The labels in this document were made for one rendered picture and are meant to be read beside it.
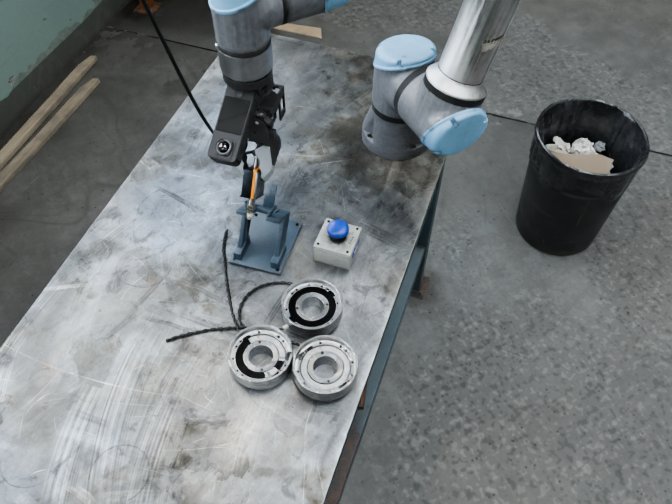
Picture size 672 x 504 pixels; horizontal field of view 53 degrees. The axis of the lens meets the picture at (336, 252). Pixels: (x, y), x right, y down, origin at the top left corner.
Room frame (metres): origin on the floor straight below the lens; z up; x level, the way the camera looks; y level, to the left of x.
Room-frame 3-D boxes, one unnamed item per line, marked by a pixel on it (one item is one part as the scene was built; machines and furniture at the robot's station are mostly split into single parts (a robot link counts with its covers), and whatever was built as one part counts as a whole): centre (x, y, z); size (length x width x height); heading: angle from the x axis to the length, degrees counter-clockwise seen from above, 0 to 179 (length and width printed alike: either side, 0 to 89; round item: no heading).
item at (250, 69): (0.79, 0.13, 1.22); 0.08 x 0.08 x 0.05
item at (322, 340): (0.50, 0.01, 0.82); 0.10 x 0.10 x 0.04
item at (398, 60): (1.07, -0.13, 0.97); 0.13 x 0.12 x 0.14; 29
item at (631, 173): (1.50, -0.76, 0.21); 0.34 x 0.34 x 0.43
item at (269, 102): (0.79, 0.13, 1.14); 0.09 x 0.08 x 0.12; 164
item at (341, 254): (0.77, -0.01, 0.82); 0.08 x 0.07 x 0.05; 161
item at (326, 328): (0.62, 0.04, 0.82); 0.10 x 0.10 x 0.04
